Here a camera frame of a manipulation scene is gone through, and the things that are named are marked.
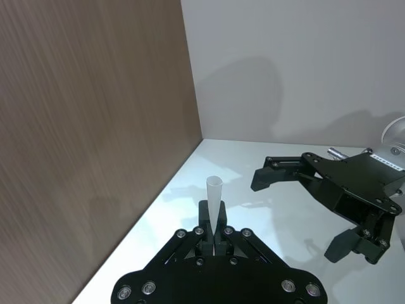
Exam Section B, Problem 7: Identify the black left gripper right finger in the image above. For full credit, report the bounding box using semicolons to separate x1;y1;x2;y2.
214;199;288;269

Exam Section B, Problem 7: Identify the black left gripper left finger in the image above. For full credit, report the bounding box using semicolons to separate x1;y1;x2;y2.
144;199;215;273

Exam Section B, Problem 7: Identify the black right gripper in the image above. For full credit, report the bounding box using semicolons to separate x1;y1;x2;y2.
251;151;405;266

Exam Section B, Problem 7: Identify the white tapered plastic tube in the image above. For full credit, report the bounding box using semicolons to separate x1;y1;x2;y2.
205;175;223;238

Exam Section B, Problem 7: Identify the brown wood grain panel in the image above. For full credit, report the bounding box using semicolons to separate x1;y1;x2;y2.
0;0;203;304

